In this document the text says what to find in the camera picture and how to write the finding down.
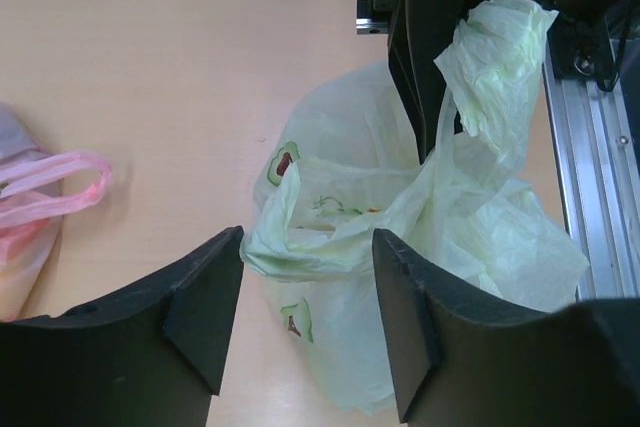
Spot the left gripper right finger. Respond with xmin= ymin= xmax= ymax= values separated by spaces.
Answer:
xmin=372 ymin=229 xmax=639 ymax=426

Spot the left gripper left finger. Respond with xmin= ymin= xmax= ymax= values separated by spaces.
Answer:
xmin=1 ymin=227 xmax=244 ymax=426

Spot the green plastic bag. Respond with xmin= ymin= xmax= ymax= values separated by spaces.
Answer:
xmin=240 ymin=0 xmax=589 ymax=415

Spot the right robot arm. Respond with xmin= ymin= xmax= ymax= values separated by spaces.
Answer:
xmin=356 ymin=0 xmax=639 ymax=161

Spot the pink tied plastic bag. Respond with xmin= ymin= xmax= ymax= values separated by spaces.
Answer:
xmin=1 ymin=104 xmax=112 ymax=321

